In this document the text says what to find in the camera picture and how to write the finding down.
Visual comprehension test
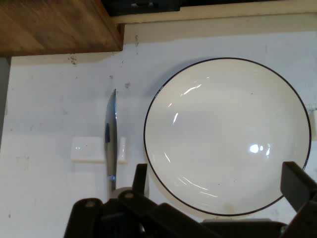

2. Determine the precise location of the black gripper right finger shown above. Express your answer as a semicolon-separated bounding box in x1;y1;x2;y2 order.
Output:
280;161;317;238

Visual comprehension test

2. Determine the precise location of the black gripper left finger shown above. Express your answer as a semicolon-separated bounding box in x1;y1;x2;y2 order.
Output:
64;163;223;238

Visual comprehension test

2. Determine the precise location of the silver table knife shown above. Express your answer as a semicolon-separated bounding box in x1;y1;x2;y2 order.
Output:
104;88;132;200

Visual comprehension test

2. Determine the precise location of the white plate with black rim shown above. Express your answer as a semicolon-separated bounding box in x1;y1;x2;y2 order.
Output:
143;57;312;216

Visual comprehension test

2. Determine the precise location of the dark brown wooden cabinet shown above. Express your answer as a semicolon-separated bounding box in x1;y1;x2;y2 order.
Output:
0;0;124;57

